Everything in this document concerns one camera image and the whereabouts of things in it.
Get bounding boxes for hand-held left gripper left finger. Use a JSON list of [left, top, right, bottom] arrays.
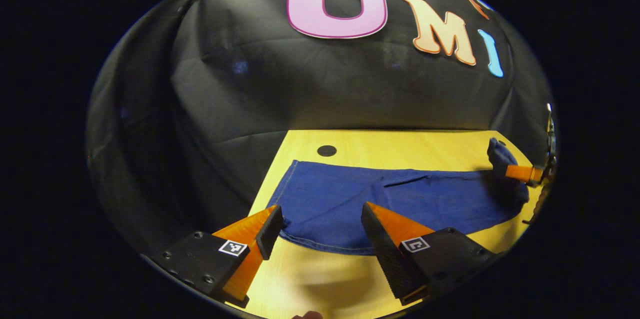
[[149, 204, 286, 309]]

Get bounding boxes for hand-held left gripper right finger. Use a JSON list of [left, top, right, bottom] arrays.
[[360, 201, 497, 307]]

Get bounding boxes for blue denim jeans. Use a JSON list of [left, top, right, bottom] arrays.
[[267, 137, 531, 256]]

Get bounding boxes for black backdrop cloth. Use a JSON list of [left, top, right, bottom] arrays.
[[85, 0, 556, 260]]

